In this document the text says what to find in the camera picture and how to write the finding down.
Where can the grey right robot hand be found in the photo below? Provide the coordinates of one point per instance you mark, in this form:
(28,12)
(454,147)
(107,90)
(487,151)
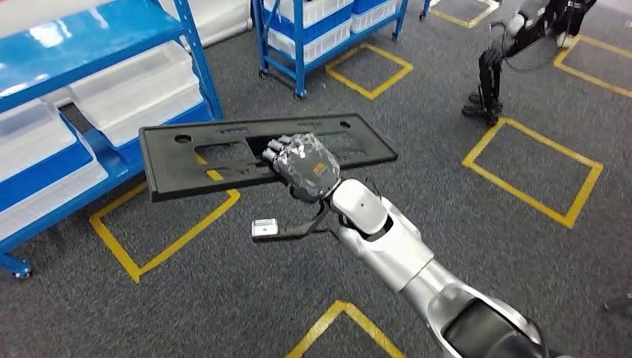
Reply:
(308,168)

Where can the black plastic plate part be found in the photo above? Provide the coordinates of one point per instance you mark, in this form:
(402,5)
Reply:
(163,173)

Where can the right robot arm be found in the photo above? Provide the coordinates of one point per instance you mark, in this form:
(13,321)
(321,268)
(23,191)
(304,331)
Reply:
(395,252)

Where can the blue metal shelf rack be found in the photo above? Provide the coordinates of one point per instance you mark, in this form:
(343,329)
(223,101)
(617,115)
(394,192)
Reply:
(299,59)
(98,39)

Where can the black humanoid robot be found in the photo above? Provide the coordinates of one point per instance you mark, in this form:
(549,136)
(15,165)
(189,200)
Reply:
(489,74)

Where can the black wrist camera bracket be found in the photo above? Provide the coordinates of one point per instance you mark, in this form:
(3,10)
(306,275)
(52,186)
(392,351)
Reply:
(296,230)

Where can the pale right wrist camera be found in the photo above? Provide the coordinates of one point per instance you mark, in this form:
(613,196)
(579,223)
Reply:
(265,228)

